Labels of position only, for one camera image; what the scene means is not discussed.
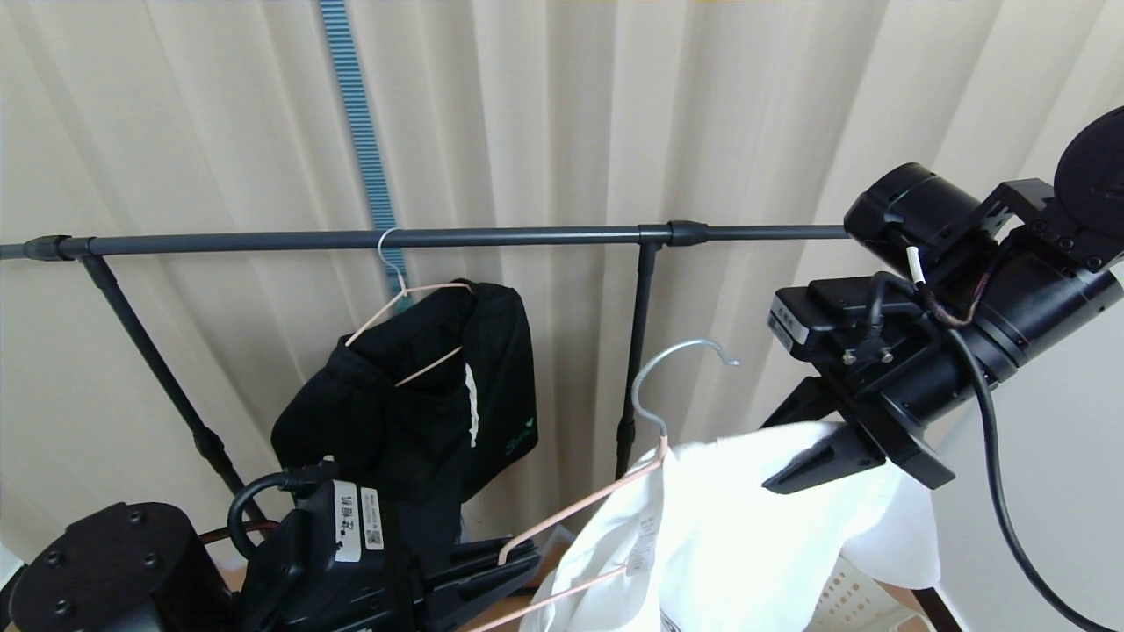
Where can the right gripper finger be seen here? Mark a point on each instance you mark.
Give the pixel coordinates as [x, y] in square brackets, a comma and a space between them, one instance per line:
[812, 404]
[834, 456]

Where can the black garment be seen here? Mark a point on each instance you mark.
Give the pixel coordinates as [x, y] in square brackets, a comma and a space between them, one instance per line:
[500, 351]

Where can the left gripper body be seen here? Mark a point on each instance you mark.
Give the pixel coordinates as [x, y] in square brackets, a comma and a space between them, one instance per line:
[351, 606]

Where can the pink clothes hanger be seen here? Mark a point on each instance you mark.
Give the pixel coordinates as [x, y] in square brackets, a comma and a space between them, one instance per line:
[580, 505]
[373, 321]

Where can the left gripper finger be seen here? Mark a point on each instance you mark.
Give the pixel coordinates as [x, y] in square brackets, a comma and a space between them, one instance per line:
[474, 592]
[474, 560]

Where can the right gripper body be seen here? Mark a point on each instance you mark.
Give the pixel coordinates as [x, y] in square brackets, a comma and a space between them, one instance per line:
[1036, 307]

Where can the black clothes rack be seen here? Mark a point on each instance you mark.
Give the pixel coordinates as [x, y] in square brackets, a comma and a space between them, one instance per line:
[263, 239]

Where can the white garment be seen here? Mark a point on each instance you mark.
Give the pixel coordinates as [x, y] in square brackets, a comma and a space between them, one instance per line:
[746, 544]

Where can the white laundry basket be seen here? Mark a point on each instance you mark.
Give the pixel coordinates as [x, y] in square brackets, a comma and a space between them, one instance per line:
[843, 606]

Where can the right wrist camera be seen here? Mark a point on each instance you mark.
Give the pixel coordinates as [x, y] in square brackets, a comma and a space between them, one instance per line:
[825, 307]

